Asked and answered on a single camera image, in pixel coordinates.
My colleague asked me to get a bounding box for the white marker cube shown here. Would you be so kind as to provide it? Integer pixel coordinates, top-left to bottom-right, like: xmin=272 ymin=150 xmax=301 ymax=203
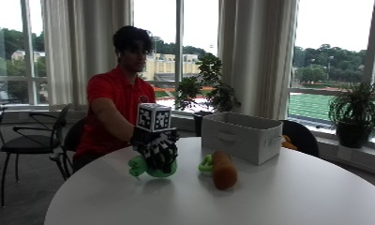
xmin=135 ymin=102 xmax=172 ymax=133

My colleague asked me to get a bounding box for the orange plush carrot toy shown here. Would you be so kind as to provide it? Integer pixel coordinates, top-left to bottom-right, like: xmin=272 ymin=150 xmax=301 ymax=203
xmin=197 ymin=151 xmax=239 ymax=190

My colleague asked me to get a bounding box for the white fabric storage box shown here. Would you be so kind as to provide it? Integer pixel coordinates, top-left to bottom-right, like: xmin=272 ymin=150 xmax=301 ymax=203
xmin=200 ymin=112 xmax=284 ymax=166

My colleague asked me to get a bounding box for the the person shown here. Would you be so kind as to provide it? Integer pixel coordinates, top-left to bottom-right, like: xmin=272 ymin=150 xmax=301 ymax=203
xmin=71 ymin=25 xmax=157 ymax=173

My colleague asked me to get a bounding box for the leafy potted plant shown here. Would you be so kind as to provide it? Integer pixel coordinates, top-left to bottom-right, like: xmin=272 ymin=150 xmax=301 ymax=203
xmin=173 ymin=52 xmax=243 ymax=137

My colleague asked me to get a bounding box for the black chair with armrests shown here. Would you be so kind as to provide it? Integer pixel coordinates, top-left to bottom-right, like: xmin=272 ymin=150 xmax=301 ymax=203
xmin=0 ymin=102 xmax=73 ymax=208

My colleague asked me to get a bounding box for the white curtain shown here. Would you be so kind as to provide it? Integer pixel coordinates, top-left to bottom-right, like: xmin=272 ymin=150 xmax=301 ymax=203
xmin=217 ymin=0 xmax=300 ymax=120
xmin=40 ymin=0 xmax=135 ymax=111

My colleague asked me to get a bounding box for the grassy potted plant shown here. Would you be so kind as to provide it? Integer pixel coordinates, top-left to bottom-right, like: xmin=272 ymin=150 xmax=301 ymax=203
xmin=328 ymin=82 xmax=375 ymax=149

